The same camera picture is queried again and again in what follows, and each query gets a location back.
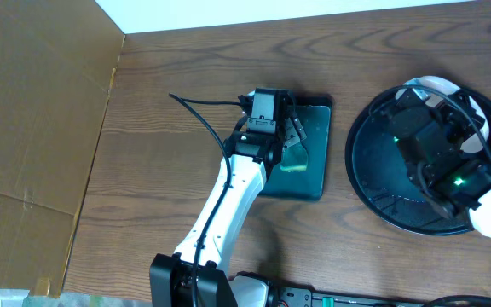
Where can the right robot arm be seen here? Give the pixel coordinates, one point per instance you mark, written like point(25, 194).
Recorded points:
point(465, 190)

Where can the cardboard sheet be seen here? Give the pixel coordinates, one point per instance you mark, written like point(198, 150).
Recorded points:
point(57, 63)

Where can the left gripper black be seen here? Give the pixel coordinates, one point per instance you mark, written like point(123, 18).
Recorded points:
point(292, 131)

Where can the black rectangular water tray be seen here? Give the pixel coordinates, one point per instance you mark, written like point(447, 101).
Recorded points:
point(315, 114)

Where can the green yellow sponge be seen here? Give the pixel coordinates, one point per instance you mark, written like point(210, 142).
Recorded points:
point(294, 158)

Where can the black round tray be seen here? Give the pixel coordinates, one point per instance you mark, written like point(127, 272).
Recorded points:
point(379, 176)

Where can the white plate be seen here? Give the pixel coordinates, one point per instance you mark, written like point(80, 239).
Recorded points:
point(437, 85)

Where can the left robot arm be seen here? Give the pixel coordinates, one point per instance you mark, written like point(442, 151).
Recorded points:
point(196, 274)

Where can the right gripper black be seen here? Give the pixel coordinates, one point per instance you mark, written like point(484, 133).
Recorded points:
point(405, 124)

